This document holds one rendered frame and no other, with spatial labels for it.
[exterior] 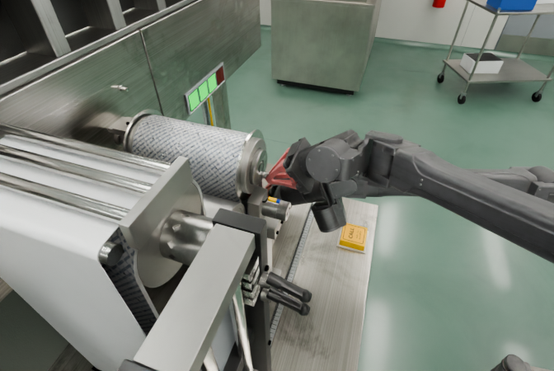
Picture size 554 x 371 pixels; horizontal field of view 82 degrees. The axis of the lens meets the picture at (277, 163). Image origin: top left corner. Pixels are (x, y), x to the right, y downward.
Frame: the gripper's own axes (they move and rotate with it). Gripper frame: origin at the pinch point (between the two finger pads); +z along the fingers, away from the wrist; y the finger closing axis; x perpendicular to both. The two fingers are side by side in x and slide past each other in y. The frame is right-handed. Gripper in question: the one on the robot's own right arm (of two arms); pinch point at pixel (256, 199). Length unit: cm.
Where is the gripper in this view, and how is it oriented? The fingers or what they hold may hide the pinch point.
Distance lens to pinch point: 82.2
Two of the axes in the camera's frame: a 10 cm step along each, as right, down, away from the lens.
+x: -4.7, -7.7, -4.4
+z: -8.3, 2.0, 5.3
